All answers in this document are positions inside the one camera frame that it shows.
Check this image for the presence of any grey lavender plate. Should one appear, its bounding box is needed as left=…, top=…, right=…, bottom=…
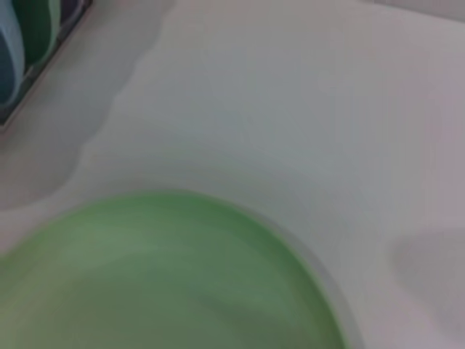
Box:
left=60, top=0, right=91, bottom=25

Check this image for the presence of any light green plate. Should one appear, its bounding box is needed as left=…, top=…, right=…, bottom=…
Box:
left=0, top=190, right=364, bottom=349

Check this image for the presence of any dark green plate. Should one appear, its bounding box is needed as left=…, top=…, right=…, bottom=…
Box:
left=14, top=0, right=62, bottom=69

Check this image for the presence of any blue plate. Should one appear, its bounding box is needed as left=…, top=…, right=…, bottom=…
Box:
left=0, top=0, right=27, bottom=110

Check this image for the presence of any clear wire plate rack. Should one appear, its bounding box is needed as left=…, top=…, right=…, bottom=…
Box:
left=0, top=0, right=95, bottom=137

